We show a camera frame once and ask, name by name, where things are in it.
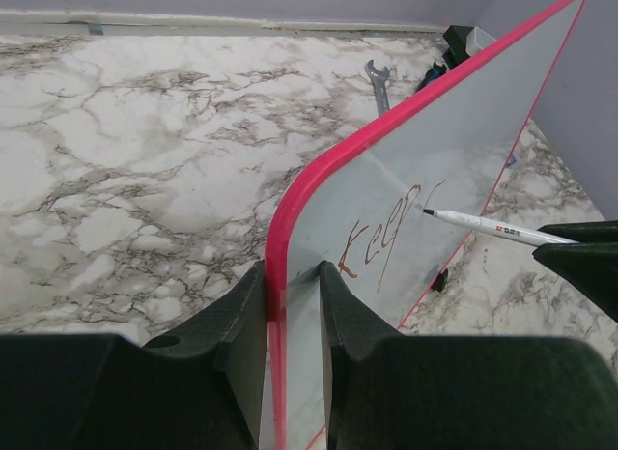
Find pink framed whiteboard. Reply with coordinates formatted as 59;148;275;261
265;0;585;449

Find blue handled pliers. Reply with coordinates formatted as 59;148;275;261
415;62;448;92

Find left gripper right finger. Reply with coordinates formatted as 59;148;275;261
319;262;617;449

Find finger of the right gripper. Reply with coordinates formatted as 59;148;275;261
539;220;618;243
532;243;618;322

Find silver open-end wrench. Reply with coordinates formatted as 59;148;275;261
365;59;390;116

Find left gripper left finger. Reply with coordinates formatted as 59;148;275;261
1;263;267;449

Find white marker pen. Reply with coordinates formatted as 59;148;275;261
423;209;576;247

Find black whiteboard stand foot left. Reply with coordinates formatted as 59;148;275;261
431;269;449;293

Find black rectangular box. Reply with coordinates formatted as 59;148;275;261
442;25;473;70

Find white rectangular box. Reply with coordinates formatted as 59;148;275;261
465;27;496;57

